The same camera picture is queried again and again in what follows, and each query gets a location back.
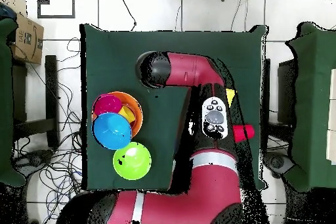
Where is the large blue bowl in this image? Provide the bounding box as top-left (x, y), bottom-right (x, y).
top-left (91, 112), bottom-right (133, 150)

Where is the cardboard box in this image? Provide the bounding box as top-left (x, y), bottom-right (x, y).
top-left (7, 0), bottom-right (45, 65)

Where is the yellow cup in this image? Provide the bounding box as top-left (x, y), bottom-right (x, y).
top-left (225, 88), bottom-right (238, 101)
top-left (117, 105), bottom-right (137, 124)

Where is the white box stack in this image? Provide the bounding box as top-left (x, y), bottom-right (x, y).
top-left (325, 68), bottom-right (336, 166)

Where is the black square frame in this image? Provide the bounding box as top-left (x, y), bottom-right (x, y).
top-left (37, 0), bottom-right (76, 19)

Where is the dark green tablecloth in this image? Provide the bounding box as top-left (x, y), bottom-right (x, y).
top-left (79, 23), bottom-right (269, 191)

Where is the small magenta bowl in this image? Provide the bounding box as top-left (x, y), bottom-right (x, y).
top-left (93, 93), bottom-right (123, 116)

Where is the large orange-yellow bowl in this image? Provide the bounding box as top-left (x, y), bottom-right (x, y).
top-left (91, 91), bottom-right (144, 139)

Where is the green cloth-covered table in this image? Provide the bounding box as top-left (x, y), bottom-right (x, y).
top-left (284, 21), bottom-right (336, 192)
top-left (0, 17), bottom-right (26, 187)

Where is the tangle of black cables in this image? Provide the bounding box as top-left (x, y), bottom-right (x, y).
top-left (11, 37), bottom-right (87, 224)

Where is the black cable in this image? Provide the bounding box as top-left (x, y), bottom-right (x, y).
top-left (117, 0), bottom-right (138, 32)

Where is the large green bowl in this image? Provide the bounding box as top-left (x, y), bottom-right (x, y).
top-left (112, 141), bottom-right (152, 181)

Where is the black metal stand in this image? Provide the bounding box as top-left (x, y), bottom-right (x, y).
top-left (12, 55), bottom-right (60, 149)

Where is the red cup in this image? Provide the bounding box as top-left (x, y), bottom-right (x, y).
top-left (232, 124), bottom-right (256, 144)

